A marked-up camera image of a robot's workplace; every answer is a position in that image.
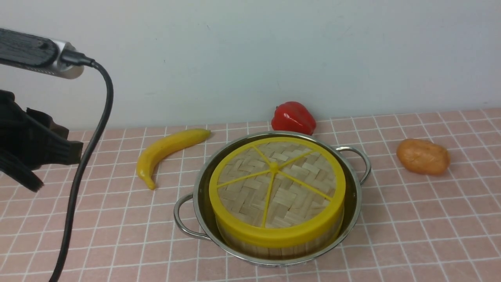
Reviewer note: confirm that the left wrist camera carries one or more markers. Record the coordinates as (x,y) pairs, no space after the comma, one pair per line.
(37,54)

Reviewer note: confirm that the yellow toy banana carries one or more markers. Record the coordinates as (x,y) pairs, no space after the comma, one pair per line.
(162,148)

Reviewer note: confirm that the red toy bell pepper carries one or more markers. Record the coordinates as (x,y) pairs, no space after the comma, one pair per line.
(294,117)

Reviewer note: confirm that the woven bamboo steamer lid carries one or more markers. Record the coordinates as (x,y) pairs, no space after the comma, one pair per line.
(278,192)

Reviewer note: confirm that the pink checkered tablecloth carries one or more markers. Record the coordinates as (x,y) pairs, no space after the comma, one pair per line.
(412,228)

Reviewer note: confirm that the stainless steel pot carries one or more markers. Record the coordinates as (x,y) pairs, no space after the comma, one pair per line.
(194,216)

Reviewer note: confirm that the orange toy potato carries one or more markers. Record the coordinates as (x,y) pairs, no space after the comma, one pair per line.
(423,157)

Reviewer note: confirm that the bamboo steamer yellow rim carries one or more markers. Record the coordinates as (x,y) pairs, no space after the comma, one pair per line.
(295,251)

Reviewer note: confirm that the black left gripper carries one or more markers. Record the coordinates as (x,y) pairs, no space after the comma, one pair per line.
(32,139)

